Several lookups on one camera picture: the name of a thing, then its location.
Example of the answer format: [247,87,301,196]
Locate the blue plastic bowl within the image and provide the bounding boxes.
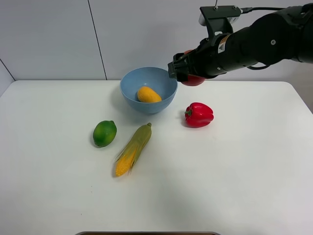
[120,67,178,114]

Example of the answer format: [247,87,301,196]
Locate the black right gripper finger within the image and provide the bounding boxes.
[168,61,189,82]
[173,52,193,64]

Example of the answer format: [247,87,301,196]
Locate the red peach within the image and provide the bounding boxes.
[181,49,205,87]

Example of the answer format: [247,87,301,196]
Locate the yellow mango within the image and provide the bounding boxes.
[137,86,162,103]

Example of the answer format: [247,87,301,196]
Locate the corn cob with husk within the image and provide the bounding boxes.
[113,122,152,177]

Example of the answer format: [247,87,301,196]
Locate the green lime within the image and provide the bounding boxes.
[92,120,117,147]

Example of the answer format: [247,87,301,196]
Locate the red bell pepper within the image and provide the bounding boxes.
[184,102,214,128]

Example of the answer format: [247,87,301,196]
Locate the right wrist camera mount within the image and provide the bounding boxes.
[199,1,242,40]

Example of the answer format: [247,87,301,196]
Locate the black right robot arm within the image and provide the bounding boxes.
[168,3,313,82]

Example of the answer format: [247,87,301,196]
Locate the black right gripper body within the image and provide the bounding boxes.
[188,24,293,78]

